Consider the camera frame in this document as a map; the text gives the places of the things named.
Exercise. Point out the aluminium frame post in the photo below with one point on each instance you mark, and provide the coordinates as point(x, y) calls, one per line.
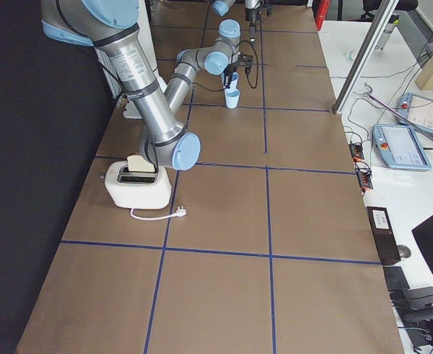
point(363, 54)

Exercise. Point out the teach pendant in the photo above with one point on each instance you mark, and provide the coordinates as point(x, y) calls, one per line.
point(399, 147)
point(417, 109)

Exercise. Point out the bread slice in toaster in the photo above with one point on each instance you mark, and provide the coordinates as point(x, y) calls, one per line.
point(136, 163)

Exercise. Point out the blue cup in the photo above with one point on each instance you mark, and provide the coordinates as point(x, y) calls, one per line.
point(231, 98)

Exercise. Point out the orange black connector board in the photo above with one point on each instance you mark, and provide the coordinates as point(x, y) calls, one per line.
point(362, 169)

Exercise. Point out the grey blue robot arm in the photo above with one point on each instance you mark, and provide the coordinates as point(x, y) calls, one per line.
point(113, 28)
point(221, 8)

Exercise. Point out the cream toaster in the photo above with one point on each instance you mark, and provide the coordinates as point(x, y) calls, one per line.
point(137, 190)

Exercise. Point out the black box on desk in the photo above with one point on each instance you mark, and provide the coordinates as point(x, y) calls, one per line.
point(385, 243)

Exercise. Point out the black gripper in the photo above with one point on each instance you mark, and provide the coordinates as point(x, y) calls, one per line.
point(252, 14)
point(231, 69)

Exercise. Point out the teach pendant near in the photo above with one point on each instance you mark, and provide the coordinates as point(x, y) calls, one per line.
point(399, 147)

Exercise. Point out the teach pendant far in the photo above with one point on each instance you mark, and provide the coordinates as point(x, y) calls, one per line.
point(417, 109)

